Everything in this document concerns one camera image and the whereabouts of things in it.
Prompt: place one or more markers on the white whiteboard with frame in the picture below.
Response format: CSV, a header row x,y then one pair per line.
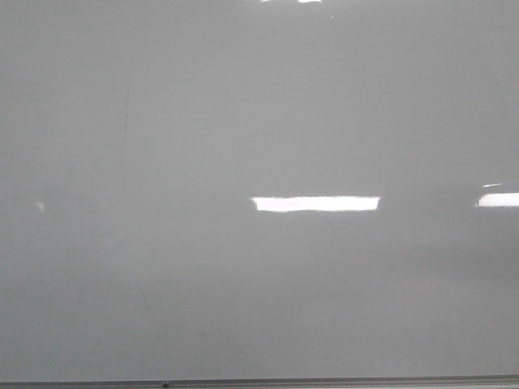
x,y
258,189

